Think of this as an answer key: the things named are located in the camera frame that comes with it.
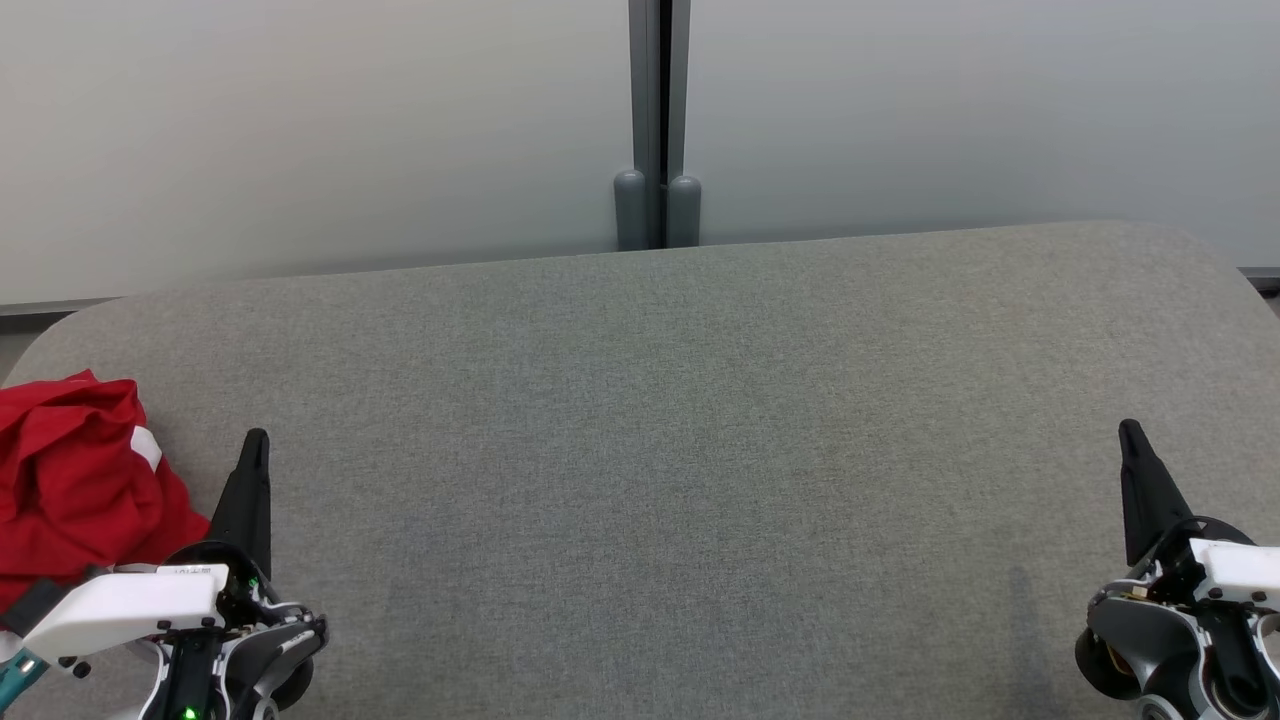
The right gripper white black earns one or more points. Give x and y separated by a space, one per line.
1235 570

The grey floor rail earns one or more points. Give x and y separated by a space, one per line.
50 307
1262 278

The red and white shirt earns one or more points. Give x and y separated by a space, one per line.
150 500

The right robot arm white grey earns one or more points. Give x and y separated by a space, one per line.
1140 630

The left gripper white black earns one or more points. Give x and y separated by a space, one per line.
130 605

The grey partition post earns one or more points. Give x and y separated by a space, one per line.
645 90

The grey cylindrical post foot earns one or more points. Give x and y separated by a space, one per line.
684 212
630 210

